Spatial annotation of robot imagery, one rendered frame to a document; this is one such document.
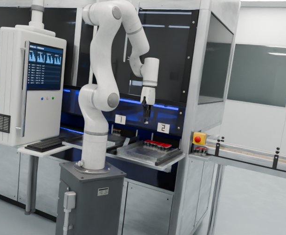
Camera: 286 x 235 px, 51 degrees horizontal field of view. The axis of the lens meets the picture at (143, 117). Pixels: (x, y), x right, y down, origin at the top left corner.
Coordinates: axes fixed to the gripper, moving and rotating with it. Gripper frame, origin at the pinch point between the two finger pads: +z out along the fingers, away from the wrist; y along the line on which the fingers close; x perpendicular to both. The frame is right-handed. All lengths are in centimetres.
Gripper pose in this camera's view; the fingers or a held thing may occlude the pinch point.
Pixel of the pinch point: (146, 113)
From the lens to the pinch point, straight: 172.0
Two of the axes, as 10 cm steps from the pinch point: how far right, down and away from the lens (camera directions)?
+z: -0.9, 9.9, 0.6
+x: 8.9, 1.1, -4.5
